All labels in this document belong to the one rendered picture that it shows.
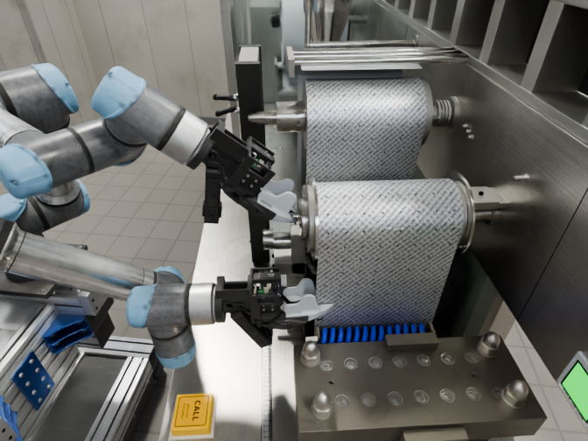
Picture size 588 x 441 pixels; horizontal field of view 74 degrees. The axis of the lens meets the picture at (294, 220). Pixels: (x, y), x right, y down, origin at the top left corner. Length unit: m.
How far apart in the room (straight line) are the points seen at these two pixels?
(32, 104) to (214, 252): 0.56
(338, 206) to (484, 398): 0.40
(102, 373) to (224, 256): 0.90
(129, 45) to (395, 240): 3.92
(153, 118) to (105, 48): 3.90
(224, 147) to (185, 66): 3.59
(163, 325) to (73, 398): 1.14
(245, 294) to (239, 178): 0.20
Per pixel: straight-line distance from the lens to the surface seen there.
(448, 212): 0.68
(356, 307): 0.76
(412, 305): 0.79
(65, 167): 0.65
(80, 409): 1.82
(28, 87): 1.02
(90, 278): 0.83
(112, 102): 0.60
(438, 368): 0.79
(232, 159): 0.63
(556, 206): 0.65
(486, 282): 0.83
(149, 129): 0.60
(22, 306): 1.48
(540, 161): 0.68
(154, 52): 4.27
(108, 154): 0.67
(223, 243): 1.19
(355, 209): 0.63
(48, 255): 0.82
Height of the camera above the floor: 1.66
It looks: 37 degrees down
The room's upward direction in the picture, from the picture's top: straight up
